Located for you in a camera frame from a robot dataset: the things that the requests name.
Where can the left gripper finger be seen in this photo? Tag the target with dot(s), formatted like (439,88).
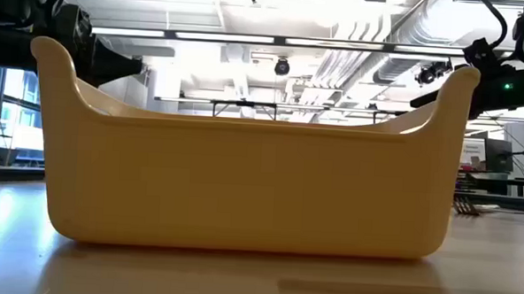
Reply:
(115,61)
(110,75)

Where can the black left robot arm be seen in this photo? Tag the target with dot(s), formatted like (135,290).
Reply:
(9,52)

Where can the black background monitor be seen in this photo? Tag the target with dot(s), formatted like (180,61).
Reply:
(498,155)

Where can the dark background table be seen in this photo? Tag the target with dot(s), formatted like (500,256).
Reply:
(486,179)

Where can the black crossbar with light strips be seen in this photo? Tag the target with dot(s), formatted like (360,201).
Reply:
(280,40)

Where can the yellow plastic bin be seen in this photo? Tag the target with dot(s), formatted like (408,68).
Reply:
(260,187)

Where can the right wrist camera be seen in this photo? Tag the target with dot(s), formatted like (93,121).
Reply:
(426,75)

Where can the black hanging camera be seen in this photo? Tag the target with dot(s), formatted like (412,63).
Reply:
(282,67)

